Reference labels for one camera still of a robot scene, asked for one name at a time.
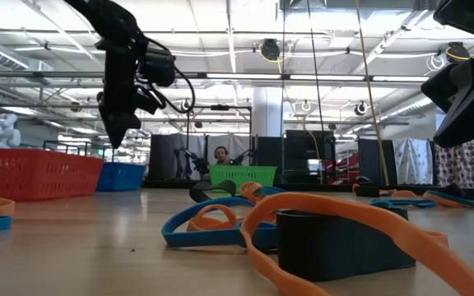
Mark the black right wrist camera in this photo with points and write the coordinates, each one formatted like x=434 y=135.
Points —
x=471 y=16

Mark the grey curtain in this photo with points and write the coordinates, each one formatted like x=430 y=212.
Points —
x=161 y=156

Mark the black metal railing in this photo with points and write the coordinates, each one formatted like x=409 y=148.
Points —
x=76 y=142

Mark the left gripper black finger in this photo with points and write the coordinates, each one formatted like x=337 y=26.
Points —
x=117 y=123

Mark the blue plastic basket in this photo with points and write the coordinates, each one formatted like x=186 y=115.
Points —
x=122 y=177

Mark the red plastic basket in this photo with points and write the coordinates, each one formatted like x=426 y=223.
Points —
x=35 y=174

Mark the black background robot arm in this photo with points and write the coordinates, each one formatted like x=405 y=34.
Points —
x=245 y=158
x=187 y=160

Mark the black partition panel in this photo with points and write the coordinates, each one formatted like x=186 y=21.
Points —
x=370 y=162
x=268 y=154

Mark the white curtain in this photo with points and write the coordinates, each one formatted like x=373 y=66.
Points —
x=239 y=144

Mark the person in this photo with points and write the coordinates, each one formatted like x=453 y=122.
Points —
x=221 y=155

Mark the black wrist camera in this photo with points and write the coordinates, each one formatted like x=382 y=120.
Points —
x=471 y=16
x=159 y=66

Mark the black rubber band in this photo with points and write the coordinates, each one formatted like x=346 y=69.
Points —
x=368 y=191
x=220 y=187
x=454 y=190
x=335 y=251

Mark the white floral cloth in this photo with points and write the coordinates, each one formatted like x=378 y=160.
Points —
x=413 y=160

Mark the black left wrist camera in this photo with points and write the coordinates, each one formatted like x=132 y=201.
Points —
x=159 y=66

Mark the green plastic basket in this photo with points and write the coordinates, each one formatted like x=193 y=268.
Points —
x=245 y=174

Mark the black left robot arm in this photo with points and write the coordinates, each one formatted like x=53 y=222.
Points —
x=105 y=20

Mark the ceiling light strip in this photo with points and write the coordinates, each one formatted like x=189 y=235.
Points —
x=241 y=76
x=401 y=78
x=327 y=77

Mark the red background object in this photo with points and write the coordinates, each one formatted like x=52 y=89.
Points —
x=346 y=166

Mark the purple dotted cloth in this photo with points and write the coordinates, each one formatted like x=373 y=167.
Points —
x=463 y=168

